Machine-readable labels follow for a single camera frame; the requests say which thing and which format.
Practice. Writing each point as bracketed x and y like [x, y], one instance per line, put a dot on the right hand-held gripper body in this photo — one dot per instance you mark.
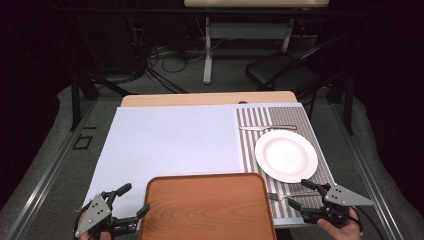
[343, 197]

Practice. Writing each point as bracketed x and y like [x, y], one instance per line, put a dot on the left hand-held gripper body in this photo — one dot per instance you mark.
[95, 213]

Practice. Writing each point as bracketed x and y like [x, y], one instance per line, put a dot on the silver fork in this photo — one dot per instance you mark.
[278, 196]

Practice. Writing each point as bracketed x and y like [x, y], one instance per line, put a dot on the white round plate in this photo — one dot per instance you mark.
[286, 156]

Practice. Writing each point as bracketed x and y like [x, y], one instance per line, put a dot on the brown wooden tray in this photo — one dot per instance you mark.
[206, 206]

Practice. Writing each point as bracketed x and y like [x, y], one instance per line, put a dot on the silver table knife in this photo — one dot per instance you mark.
[263, 128]

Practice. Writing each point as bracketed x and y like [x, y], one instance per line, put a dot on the person's left hand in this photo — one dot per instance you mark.
[103, 237]

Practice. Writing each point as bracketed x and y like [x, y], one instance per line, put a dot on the person's right hand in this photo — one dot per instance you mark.
[346, 233]

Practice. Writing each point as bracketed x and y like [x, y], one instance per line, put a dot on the white board sheet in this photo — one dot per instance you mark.
[166, 143]

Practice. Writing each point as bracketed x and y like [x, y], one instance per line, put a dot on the grey striped placemat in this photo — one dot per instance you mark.
[256, 116]

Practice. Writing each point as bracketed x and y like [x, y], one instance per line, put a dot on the black metal stand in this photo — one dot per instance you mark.
[75, 100]
[348, 106]

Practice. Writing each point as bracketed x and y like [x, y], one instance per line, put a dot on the black folding chair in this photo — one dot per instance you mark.
[280, 71]

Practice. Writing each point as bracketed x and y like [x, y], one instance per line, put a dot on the white metal-legged desk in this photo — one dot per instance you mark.
[207, 50]

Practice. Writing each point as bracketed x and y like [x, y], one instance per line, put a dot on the metal floor rail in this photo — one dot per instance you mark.
[368, 173]
[51, 173]

